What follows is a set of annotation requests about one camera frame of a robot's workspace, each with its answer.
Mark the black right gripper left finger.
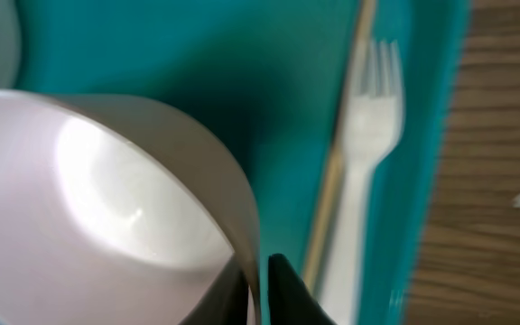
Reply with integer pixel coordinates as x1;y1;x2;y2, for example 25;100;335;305
181;257;248;325

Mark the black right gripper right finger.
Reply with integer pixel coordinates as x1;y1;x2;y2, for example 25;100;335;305
267;254;333;325

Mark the pink bowl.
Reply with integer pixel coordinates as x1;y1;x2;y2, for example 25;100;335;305
0;89;262;324

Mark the white plastic fork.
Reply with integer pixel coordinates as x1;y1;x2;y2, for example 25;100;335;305
317;40;404;325

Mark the teal plastic tray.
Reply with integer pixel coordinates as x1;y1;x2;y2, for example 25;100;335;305
12;0;469;324

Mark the wooden chopstick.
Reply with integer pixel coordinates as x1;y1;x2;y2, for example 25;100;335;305
302;0;377;293

